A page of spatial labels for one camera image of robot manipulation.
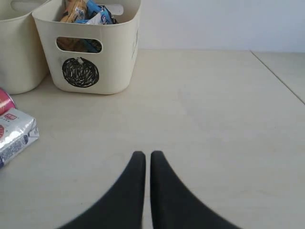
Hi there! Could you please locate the cream bin with square mark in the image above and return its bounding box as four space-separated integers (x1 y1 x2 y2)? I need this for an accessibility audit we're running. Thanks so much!
0 0 49 94

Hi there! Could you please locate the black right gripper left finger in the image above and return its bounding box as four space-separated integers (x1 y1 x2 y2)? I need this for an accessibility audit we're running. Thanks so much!
61 151 146 229

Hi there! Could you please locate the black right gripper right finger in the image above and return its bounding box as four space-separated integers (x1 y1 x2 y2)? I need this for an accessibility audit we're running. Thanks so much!
150 151 238 229

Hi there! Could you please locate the blue black noodle bag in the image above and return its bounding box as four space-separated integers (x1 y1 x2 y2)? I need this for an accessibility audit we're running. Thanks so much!
75 0 118 53

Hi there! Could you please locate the pink chips can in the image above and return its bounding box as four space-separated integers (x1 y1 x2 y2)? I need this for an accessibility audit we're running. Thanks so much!
0 88 17 115

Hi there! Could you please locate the blue white milk carton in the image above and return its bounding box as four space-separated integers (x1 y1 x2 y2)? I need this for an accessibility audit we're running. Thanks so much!
0 108 40 167

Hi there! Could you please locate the orange snack bag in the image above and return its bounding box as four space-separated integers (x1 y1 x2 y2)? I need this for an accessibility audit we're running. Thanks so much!
57 0 87 52

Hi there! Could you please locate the cream bin with circle mark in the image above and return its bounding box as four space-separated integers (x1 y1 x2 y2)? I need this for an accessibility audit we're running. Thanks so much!
32 0 141 94

